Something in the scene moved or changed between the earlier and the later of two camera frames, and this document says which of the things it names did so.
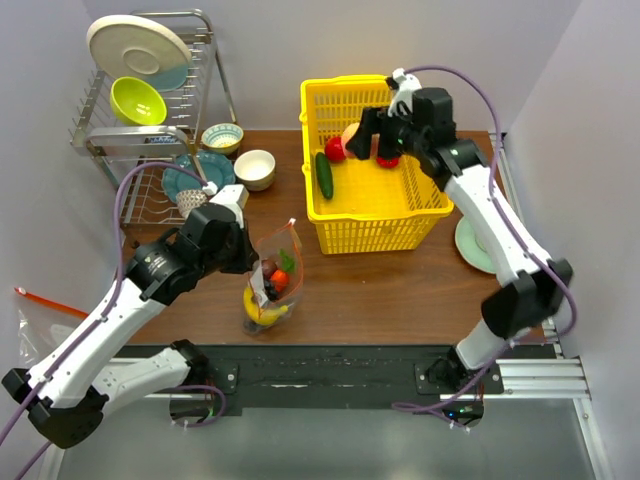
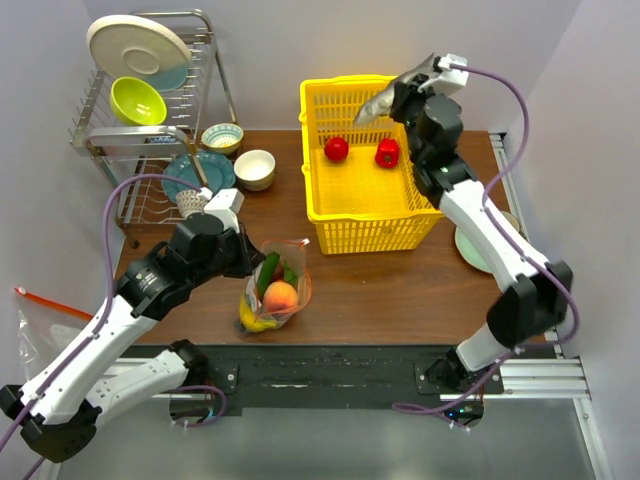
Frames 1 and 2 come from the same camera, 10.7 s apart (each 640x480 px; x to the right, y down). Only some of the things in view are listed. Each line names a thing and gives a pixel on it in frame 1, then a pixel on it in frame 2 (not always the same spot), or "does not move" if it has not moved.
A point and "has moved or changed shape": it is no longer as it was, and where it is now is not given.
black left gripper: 248,256 does not move
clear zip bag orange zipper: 273,287 has moved or changed shape
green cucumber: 324,175 -> 270,263
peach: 347,136 -> 279,296
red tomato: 334,149 does not move
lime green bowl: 135,102 does not move
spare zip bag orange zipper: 43,324 does not move
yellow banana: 262,316 -> 248,319
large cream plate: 126,45 does not move
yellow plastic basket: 373,209 does not move
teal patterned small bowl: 223,138 does not move
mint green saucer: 468,247 does not move
